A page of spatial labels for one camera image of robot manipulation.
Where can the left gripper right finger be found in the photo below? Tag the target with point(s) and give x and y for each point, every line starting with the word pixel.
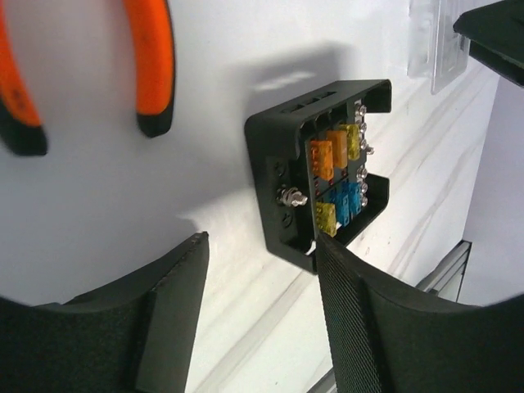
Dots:
pixel 386 336

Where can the black fuse box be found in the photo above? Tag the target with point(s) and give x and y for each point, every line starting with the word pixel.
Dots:
pixel 298 154

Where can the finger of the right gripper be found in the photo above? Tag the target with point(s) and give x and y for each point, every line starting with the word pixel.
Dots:
pixel 495 32

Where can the yellow fuse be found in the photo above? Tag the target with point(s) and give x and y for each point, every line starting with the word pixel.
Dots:
pixel 326 218
pixel 353 140

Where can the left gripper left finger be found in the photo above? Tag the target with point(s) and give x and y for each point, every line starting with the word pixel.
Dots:
pixel 135 334

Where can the blue fuse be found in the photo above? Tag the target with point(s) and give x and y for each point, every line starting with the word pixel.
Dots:
pixel 339 196
pixel 354 194

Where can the clear plastic fuse box cover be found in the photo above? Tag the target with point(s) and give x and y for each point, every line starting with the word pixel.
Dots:
pixel 436 52

